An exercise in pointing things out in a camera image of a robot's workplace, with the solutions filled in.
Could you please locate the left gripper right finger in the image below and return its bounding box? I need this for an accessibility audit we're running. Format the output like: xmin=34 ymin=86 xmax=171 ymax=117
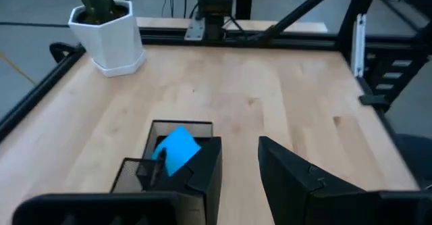
xmin=258 ymin=135 xmax=432 ymax=225

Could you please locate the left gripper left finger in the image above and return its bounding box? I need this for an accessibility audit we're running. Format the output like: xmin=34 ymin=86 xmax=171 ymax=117
xmin=11 ymin=135 xmax=224 ymax=225

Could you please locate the cyan sticky note pad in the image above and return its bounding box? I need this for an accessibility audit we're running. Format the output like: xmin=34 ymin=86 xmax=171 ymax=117
xmin=151 ymin=125 xmax=203 ymax=178

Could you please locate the black mesh desk organizer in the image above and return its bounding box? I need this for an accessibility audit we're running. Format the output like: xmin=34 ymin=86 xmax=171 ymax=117
xmin=110 ymin=119 xmax=214 ymax=194

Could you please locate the cactus in white pot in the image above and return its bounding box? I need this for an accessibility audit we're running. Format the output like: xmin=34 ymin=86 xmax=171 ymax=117
xmin=67 ymin=0 xmax=148 ymax=78

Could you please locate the black table frame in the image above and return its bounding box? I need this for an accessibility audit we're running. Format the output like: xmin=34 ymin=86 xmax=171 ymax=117
xmin=0 ymin=0 xmax=432 ymax=185

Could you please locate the white frame bracket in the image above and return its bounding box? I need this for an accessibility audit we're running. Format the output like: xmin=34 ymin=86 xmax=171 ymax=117
xmin=350 ymin=14 xmax=367 ymax=78

